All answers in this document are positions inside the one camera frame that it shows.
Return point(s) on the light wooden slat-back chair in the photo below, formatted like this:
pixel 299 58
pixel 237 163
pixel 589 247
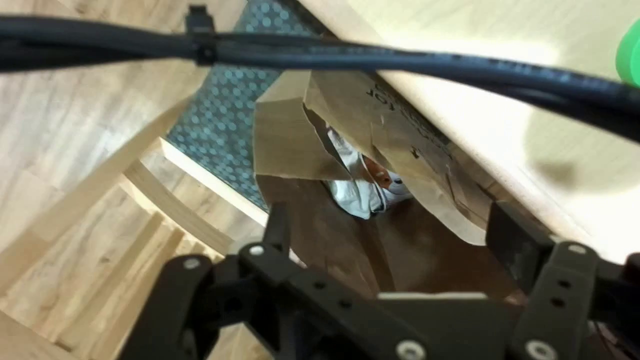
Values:
pixel 100 181

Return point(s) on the green plastic lid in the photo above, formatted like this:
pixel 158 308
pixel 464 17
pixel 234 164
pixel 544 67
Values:
pixel 630 52

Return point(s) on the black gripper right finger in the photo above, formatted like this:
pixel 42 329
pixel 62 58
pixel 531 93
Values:
pixel 521 242

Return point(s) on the brown paper bag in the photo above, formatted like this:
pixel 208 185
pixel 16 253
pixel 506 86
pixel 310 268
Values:
pixel 401 133

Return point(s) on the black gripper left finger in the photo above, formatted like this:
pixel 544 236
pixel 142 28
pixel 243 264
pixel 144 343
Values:
pixel 276 231

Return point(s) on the blue-grey patterned rug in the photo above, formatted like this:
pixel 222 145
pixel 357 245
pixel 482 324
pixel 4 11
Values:
pixel 226 112

